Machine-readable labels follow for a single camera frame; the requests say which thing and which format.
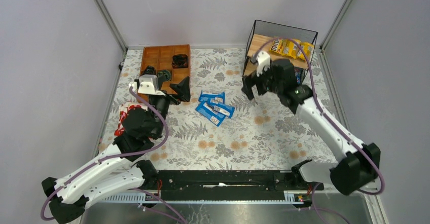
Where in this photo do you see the yellow m&m bag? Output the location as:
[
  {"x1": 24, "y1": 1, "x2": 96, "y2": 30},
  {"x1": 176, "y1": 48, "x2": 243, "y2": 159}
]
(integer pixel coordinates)
[
  {"x1": 270, "y1": 39, "x2": 284, "y2": 56},
  {"x1": 281, "y1": 39, "x2": 300, "y2": 59}
]

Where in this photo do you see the blue candy bag long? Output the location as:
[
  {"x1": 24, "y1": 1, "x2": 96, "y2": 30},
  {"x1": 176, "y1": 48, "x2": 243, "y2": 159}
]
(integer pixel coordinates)
[{"x1": 195, "y1": 101, "x2": 226, "y2": 127}]

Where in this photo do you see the yellow candy bag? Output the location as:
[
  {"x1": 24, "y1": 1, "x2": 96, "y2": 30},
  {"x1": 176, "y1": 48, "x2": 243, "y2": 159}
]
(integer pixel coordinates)
[{"x1": 297, "y1": 42, "x2": 314, "y2": 61}]

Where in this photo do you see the blue m&m candy bag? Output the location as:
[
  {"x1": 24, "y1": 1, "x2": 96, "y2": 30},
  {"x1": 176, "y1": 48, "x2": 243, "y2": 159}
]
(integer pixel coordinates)
[{"x1": 294, "y1": 67, "x2": 305, "y2": 85}]

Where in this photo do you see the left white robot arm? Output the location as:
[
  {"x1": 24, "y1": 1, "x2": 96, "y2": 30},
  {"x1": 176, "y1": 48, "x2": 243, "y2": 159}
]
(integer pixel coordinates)
[{"x1": 42, "y1": 72, "x2": 191, "y2": 223}]

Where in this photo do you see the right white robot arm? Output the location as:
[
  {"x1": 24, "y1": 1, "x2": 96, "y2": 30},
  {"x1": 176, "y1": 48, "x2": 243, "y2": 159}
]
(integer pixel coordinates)
[{"x1": 242, "y1": 53, "x2": 385, "y2": 196}]

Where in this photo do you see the blue candy bag top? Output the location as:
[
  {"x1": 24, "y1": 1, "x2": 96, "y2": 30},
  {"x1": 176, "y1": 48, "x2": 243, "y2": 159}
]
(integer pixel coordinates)
[{"x1": 198, "y1": 91, "x2": 225, "y2": 103}]

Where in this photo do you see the colourful item in tray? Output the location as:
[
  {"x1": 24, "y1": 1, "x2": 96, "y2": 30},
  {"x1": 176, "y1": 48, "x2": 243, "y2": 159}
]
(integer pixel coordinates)
[{"x1": 157, "y1": 69, "x2": 172, "y2": 81}]

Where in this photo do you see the orange wooden compartment tray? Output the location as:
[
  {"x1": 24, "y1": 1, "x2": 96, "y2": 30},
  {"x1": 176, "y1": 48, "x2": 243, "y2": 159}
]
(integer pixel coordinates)
[{"x1": 134, "y1": 45, "x2": 191, "y2": 99}]

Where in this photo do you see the black glossy item in tray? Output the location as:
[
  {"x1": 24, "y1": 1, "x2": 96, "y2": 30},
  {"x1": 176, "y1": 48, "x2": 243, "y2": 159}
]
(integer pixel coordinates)
[{"x1": 171, "y1": 54, "x2": 189, "y2": 69}]

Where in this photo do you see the red white patterned cloth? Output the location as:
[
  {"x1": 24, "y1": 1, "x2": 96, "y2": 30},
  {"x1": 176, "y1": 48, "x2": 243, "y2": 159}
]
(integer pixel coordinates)
[{"x1": 114, "y1": 101, "x2": 147, "y2": 136}]

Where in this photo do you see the floral table mat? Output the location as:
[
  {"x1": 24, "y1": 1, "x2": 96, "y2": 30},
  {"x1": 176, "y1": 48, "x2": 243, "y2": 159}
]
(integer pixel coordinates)
[{"x1": 100, "y1": 48, "x2": 351, "y2": 171}]

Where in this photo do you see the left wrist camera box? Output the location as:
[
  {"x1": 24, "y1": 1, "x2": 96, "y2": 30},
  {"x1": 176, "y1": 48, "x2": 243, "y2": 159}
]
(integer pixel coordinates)
[{"x1": 137, "y1": 74, "x2": 159, "y2": 95}]

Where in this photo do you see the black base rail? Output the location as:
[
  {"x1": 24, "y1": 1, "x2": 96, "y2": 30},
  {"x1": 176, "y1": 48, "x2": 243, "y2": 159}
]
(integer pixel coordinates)
[{"x1": 127, "y1": 159, "x2": 325, "y2": 202}]

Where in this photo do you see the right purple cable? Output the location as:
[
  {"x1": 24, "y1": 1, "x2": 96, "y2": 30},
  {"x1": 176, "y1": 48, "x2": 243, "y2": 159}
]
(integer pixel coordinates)
[{"x1": 252, "y1": 38, "x2": 386, "y2": 224}]

